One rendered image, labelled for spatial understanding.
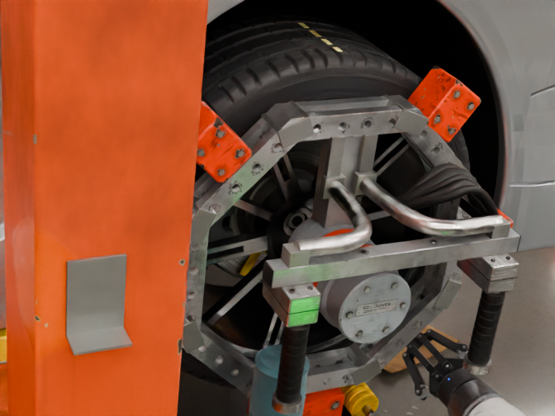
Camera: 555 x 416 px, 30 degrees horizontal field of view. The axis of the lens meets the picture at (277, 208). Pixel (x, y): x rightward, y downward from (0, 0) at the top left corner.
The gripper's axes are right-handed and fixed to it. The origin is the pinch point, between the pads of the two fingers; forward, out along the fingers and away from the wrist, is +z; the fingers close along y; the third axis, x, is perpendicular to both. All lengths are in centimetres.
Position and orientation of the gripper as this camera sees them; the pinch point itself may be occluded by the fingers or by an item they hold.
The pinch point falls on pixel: (407, 332)
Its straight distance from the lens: 197.5
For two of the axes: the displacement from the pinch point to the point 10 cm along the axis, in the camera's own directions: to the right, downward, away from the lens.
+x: -5.7, -5.5, -6.1
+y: 7.2, -7.0, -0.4
